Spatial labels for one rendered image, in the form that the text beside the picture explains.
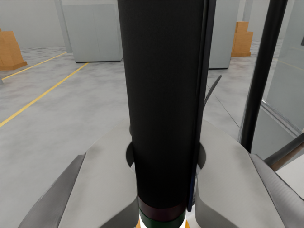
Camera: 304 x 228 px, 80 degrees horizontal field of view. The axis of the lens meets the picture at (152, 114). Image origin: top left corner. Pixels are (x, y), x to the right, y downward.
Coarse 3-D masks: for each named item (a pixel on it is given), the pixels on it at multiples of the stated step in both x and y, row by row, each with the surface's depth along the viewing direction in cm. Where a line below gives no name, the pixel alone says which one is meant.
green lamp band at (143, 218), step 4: (140, 212) 12; (184, 212) 12; (140, 216) 12; (144, 216) 12; (180, 216) 11; (184, 216) 12; (144, 220) 12; (148, 220) 11; (152, 220) 11; (172, 220) 11; (176, 220) 11; (180, 220) 12; (144, 224) 12; (148, 224) 12; (152, 224) 11; (156, 224) 11; (160, 224) 11; (164, 224) 11; (168, 224) 11; (172, 224) 11; (176, 224) 12; (180, 224) 12
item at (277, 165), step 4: (300, 144) 27; (296, 148) 26; (300, 148) 27; (292, 152) 26; (296, 152) 26; (288, 156) 25; (292, 156) 26; (280, 160) 24; (284, 160) 25; (288, 160) 25; (276, 164) 24; (280, 164) 24; (272, 168) 23; (276, 168) 24
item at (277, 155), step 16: (272, 0) 11; (272, 16) 11; (272, 32) 12; (272, 48) 12; (256, 64) 13; (256, 80) 13; (256, 96) 14; (256, 112) 15; (288, 144) 26; (272, 160) 23
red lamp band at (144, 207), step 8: (184, 200) 11; (144, 208) 11; (152, 208) 11; (168, 208) 11; (176, 208) 11; (184, 208) 12; (152, 216) 11; (160, 216) 11; (168, 216) 11; (176, 216) 11
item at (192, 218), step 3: (192, 216) 18; (186, 219) 18; (189, 219) 18; (192, 219) 17; (195, 219) 17; (189, 222) 17; (192, 222) 17; (195, 222) 17; (189, 225) 17; (192, 225) 17; (195, 225) 17; (198, 225) 17
